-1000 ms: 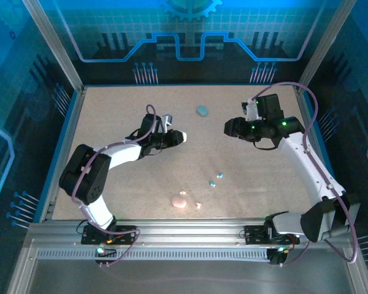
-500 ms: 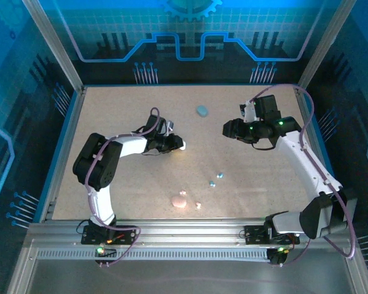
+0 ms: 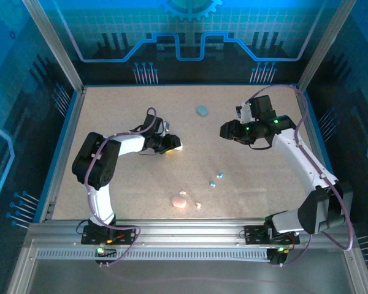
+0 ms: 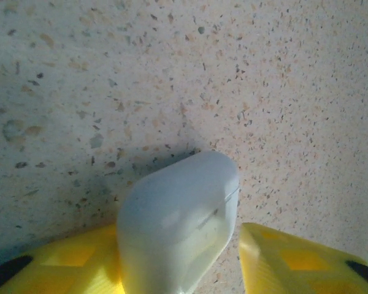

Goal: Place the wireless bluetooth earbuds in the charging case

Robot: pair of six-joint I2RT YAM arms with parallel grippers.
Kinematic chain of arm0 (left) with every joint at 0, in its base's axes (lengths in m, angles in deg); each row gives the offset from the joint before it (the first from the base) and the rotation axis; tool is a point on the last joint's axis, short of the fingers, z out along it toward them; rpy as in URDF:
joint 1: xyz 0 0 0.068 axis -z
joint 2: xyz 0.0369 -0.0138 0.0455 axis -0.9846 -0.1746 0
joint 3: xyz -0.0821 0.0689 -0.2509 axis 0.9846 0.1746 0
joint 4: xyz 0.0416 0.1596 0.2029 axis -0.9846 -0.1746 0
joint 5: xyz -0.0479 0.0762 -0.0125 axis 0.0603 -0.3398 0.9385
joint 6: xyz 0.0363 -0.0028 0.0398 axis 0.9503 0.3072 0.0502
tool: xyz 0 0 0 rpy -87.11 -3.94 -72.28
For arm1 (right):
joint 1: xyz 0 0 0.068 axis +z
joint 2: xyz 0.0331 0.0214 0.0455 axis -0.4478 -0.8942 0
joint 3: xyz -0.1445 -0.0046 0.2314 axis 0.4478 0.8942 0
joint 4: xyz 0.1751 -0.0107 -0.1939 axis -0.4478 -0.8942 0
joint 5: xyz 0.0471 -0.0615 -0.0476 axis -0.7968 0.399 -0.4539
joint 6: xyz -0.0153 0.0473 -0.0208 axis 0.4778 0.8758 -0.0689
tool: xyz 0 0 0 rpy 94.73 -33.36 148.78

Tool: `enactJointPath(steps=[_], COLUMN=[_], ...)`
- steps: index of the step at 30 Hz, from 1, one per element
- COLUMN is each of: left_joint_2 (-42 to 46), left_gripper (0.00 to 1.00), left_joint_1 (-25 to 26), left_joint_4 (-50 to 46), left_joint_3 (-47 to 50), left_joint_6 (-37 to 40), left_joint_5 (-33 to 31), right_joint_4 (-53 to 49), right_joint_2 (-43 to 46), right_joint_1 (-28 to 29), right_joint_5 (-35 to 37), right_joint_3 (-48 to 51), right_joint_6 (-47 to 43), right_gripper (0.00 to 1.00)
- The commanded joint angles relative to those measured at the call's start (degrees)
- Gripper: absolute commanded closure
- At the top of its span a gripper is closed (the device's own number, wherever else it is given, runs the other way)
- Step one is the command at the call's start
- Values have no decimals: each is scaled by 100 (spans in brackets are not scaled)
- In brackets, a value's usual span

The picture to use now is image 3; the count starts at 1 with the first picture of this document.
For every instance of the blue earbud charging case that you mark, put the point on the blue earbud charging case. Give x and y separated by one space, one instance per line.
202 111

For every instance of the pink earbud charging case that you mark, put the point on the pink earbud charging case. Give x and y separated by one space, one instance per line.
179 202

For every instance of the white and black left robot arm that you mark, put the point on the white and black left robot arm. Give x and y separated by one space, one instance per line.
95 162

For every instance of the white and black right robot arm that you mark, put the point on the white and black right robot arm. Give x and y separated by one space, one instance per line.
294 153

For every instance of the black box with green light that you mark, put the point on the black box with green light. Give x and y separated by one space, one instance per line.
276 257
105 254

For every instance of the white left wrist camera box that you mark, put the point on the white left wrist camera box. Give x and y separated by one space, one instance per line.
166 126

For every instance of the aluminium frame rail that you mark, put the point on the aluminium frame rail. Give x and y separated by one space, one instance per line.
322 165
67 122

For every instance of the aluminium frame post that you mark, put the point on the aluminium frame post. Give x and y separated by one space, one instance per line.
325 46
18 275
357 272
53 46

